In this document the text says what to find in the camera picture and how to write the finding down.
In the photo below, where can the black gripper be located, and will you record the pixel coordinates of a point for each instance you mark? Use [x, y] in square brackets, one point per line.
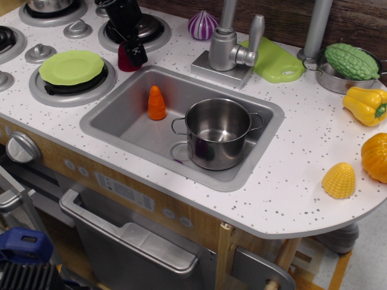
[125, 26]

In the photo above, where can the dark red toy sweet potato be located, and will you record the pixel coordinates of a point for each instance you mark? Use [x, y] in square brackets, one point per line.
[123, 61]

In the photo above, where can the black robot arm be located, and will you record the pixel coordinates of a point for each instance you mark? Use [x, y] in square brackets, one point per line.
[115, 6]

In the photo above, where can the steel pot lid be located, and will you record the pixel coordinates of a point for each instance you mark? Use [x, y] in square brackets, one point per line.
[148, 28]

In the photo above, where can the grey toy sink basin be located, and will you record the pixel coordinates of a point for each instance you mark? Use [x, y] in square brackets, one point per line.
[121, 119]

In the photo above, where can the steel pot top left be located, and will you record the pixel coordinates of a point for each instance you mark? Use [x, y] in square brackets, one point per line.
[48, 6]

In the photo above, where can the steel pot in sink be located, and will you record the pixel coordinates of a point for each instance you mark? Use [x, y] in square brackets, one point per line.
[216, 131]

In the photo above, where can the small steel pot right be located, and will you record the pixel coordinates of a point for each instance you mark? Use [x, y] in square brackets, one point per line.
[328, 77]

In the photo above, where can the black ribbed heat sink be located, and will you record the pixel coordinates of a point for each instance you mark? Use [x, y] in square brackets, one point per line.
[18, 276]

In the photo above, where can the back right stove burner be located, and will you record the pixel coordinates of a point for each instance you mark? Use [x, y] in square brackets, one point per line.
[152, 45]

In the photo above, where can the silver stove knob top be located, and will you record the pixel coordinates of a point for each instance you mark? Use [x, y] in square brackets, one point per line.
[101, 12]

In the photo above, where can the silver stove knob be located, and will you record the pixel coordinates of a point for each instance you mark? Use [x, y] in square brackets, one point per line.
[79, 29]
[101, 12]
[6, 81]
[39, 53]

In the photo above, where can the orange toy carrot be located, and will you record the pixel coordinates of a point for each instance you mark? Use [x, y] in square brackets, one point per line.
[156, 104]

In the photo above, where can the silver stove knob upper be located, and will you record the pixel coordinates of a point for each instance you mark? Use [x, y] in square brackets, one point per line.
[79, 29]

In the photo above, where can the purple white toy onion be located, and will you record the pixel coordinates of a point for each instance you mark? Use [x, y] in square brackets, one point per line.
[202, 25]

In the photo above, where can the front stove burner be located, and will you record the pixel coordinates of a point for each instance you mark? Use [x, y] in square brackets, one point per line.
[99, 90]

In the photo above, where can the light green toy plate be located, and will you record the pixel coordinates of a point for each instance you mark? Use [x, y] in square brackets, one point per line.
[71, 67]

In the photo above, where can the back left stove burner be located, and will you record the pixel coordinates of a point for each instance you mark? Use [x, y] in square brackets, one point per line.
[52, 19]

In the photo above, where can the silver toy faucet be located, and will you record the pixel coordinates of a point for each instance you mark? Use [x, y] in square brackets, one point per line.
[227, 62]

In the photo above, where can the silver stove knob middle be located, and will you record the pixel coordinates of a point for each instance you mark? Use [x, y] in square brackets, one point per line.
[39, 53]

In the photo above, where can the left edge stove burner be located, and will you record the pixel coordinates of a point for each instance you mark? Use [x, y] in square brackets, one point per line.
[13, 42]

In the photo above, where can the silver stove knob left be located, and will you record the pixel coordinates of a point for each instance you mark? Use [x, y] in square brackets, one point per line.
[6, 81]

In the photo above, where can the green toy cutting board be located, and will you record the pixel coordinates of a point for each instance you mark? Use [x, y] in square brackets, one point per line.
[275, 64]

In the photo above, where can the silver round oven dial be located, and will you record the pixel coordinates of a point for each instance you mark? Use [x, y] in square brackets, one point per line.
[22, 149]

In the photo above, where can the grey oven door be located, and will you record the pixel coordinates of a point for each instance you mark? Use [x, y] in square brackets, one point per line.
[28, 189]

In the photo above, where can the grey vertical pole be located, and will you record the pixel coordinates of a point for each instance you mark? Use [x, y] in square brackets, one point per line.
[316, 31]

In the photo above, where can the grey dishwasher door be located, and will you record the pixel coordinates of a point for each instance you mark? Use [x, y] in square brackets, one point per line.
[129, 251]

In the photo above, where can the green toy bitter gourd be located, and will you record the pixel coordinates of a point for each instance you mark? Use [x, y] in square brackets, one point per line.
[351, 62]

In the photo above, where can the blue clamp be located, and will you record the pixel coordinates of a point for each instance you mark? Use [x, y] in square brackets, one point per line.
[25, 246]

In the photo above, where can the yellow toy bell pepper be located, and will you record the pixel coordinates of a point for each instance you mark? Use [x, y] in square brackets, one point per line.
[367, 105]

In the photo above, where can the yellow toy corn piece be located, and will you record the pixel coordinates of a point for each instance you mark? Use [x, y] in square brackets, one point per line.
[340, 181]

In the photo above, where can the grey cabinet door right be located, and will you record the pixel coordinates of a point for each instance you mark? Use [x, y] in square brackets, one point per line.
[257, 272]

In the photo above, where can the orange toy pumpkin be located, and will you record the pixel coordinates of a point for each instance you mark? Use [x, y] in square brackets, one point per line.
[373, 155]

